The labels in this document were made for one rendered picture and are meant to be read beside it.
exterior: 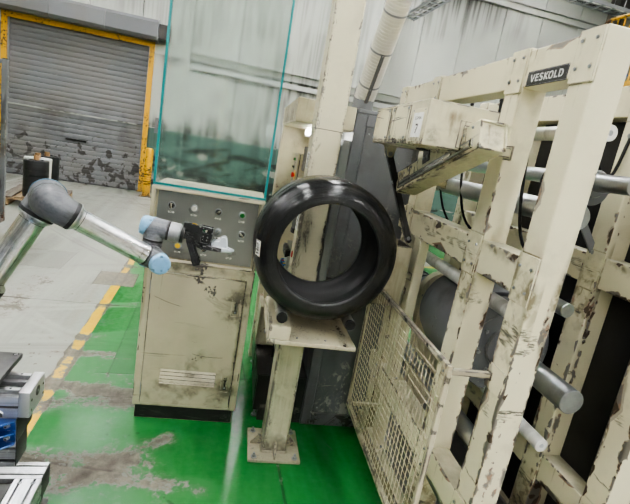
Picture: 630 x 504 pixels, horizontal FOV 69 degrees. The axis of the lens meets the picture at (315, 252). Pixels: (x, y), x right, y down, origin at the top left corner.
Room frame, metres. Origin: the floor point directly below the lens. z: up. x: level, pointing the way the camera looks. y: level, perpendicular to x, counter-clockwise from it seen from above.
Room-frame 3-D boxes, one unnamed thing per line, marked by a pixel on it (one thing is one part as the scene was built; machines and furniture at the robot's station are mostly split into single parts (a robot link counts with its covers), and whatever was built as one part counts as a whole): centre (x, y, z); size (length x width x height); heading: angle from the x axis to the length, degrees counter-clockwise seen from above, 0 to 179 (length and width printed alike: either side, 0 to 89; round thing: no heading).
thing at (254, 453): (2.16, 0.04, 0.02); 0.27 x 0.27 x 0.04; 10
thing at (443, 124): (1.84, -0.34, 1.71); 0.61 x 0.25 x 0.15; 10
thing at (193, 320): (2.43, 0.60, 0.63); 0.56 x 0.41 x 1.27; 100
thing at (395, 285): (2.19, -0.36, 1.05); 0.20 x 0.15 x 0.30; 10
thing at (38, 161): (7.18, 4.50, 0.38); 1.20 x 0.80 x 0.76; 22
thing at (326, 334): (1.91, -0.02, 0.80); 0.37 x 0.36 x 0.02; 100
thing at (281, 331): (1.88, 0.12, 0.84); 0.36 x 0.09 x 0.06; 10
